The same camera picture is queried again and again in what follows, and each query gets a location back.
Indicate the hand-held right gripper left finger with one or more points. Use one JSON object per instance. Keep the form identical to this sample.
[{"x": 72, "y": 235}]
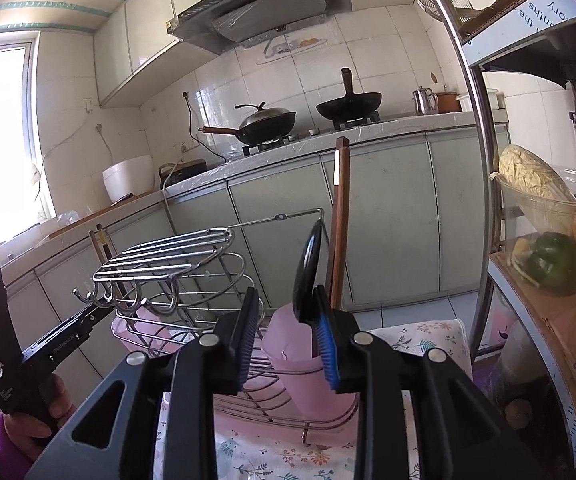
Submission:
[{"x": 247, "y": 340}]

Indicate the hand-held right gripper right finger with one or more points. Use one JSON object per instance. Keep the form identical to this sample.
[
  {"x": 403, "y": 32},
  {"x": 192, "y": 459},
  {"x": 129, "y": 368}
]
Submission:
[{"x": 325, "y": 347}]

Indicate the pink plastic utensil cup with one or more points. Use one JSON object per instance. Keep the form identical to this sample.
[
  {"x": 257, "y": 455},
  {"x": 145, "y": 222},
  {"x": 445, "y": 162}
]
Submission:
[
  {"x": 298, "y": 375},
  {"x": 140, "y": 335}
]

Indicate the black spoon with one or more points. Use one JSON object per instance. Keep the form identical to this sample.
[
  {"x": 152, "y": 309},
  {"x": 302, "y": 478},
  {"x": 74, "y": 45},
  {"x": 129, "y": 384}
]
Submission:
[{"x": 310, "y": 265}]

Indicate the brown chopstick with yellow tip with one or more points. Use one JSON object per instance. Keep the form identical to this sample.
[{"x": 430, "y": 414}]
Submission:
[{"x": 103, "y": 255}]

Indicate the person's left hand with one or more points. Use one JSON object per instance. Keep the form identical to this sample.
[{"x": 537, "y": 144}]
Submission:
[{"x": 60, "y": 410}]

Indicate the floral tablecloth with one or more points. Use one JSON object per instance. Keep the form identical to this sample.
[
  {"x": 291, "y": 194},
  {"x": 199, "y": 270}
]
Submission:
[{"x": 417, "y": 332}]

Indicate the black countertop appliance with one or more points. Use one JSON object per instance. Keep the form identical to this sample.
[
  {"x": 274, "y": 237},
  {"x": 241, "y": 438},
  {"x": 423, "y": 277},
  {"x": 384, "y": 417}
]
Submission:
[{"x": 188, "y": 170}]

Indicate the window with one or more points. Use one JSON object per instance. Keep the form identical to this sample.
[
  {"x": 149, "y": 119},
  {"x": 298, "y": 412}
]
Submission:
[{"x": 3, "y": 135}]

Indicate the white rice cooker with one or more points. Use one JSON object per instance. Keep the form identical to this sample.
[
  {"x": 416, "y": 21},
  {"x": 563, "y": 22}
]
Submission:
[{"x": 128, "y": 180}]

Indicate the gas stove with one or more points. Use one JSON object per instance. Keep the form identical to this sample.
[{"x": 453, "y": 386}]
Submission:
[{"x": 313, "y": 132}]

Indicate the dark wok lid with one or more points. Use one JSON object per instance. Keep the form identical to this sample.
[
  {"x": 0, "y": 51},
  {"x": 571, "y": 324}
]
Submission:
[{"x": 265, "y": 117}]

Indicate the cardboard box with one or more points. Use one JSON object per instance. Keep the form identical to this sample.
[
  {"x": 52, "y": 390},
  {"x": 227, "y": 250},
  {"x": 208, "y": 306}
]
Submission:
[{"x": 557, "y": 330}]

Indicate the kitchen countertop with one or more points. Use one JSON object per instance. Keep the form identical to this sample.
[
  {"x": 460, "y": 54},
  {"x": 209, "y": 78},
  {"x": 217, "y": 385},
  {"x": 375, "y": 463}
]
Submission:
[{"x": 417, "y": 122}]

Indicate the green squash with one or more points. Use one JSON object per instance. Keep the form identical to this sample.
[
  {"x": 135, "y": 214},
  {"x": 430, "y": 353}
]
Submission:
[{"x": 555, "y": 260}]

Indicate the steel kettle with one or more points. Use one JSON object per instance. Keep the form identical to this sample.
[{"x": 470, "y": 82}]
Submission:
[{"x": 423, "y": 102}]

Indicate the napa cabbage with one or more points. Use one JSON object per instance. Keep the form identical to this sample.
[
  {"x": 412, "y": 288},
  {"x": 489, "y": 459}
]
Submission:
[{"x": 532, "y": 180}]

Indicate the brown pot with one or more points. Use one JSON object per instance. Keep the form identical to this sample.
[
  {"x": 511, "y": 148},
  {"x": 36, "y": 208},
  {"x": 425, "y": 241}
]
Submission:
[{"x": 447, "y": 102}]

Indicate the upper kitchen cabinets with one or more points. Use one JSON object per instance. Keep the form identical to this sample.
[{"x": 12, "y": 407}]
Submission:
[{"x": 133, "y": 50}]

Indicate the metal shelf rack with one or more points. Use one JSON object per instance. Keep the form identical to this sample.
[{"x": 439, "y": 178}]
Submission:
[{"x": 472, "y": 85}]

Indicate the range hood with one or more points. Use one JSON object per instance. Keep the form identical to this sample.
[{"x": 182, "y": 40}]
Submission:
[{"x": 268, "y": 5}]

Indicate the glass wall shelf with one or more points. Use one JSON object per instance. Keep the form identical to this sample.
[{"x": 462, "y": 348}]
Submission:
[{"x": 293, "y": 50}]

